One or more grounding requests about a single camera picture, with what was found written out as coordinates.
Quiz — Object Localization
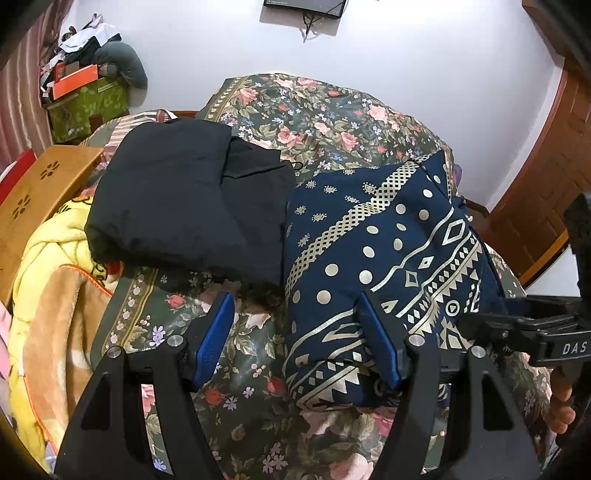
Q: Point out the navy patterned garment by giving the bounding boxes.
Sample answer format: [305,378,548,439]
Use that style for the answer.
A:
[283,152,505,410]

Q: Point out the person right hand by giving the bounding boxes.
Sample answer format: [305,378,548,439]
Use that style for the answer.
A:
[546,367,576,435]

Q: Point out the black folded garment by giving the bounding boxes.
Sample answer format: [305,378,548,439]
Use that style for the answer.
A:
[85,118,296,287]

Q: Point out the yellow cartoon blanket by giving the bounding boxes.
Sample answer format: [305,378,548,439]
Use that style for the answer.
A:
[8,196,123,472]

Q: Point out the wooden headboard panel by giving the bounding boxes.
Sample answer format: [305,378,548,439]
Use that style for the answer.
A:
[0,145,102,304]

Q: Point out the green storage box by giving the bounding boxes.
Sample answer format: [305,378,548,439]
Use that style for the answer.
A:
[46,77,128,144]

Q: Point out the grey cloth bundle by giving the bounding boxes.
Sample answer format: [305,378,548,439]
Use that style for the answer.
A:
[93,41,148,90]

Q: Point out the orange box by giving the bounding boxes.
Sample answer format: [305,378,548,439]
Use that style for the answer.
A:
[51,64,98,100]

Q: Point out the striped pink curtain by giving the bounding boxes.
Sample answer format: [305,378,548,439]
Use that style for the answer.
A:
[1,1,72,168]

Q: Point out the wooden door frame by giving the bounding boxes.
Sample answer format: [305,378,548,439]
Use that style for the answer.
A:
[468,1,590,287]

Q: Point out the wall mounted black television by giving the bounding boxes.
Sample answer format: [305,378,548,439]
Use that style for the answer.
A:
[263,0,348,19]

